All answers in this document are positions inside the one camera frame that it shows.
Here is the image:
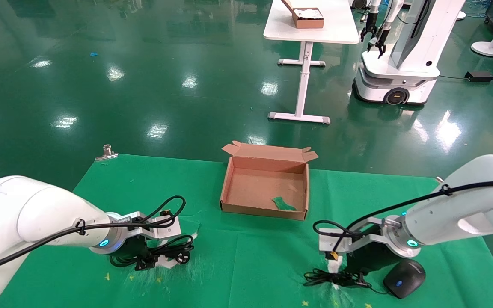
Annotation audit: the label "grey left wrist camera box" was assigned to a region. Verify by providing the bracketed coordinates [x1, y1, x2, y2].
[109, 211, 182, 244]

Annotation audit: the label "white table with legs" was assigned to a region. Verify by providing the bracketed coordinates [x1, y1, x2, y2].
[264, 0, 360, 125]

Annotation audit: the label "white robot arm black gripper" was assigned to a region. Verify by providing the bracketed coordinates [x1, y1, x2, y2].
[368, 0, 403, 59]
[360, 0, 382, 43]

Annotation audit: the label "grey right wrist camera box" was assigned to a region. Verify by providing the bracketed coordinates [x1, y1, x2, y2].
[318, 217, 401, 259]

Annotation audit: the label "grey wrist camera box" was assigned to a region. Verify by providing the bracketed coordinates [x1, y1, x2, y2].
[109, 211, 182, 244]
[318, 217, 401, 259]

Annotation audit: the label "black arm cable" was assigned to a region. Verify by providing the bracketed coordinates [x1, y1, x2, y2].
[0, 195, 187, 278]
[313, 180, 493, 254]

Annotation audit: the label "black power adapter brick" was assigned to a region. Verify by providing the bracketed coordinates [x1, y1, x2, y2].
[465, 71, 493, 83]

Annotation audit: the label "open brown cardboard box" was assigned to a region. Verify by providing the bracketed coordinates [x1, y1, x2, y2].
[220, 141, 319, 221]

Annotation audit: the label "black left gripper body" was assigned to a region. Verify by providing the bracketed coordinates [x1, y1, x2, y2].
[112, 235, 149, 262]

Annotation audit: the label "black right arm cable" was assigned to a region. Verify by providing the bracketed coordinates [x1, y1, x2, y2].
[313, 180, 493, 254]

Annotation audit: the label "green table cloth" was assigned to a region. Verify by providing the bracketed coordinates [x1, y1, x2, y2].
[0, 154, 493, 308]

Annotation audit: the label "black wired computer mouse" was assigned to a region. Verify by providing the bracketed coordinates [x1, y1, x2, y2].
[303, 259, 426, 299]

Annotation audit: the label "white wheeled robot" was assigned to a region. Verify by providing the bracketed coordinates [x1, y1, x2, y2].
[353, 0, 467, 106]

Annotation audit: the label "black power cable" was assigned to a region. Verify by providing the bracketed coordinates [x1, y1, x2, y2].
[110, 234, 195, 271]

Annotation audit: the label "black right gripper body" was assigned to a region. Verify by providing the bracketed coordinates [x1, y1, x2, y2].
[348, 233, 392, 275]

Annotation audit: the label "thin black floor cable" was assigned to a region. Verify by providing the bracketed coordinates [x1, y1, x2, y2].
[438, 75, 493, 83]

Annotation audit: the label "small brown box white contents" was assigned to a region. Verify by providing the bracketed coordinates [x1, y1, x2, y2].
[282, 0, 325, 29]

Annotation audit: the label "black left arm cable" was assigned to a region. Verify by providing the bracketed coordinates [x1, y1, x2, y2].
[0, 195, 187, 278]

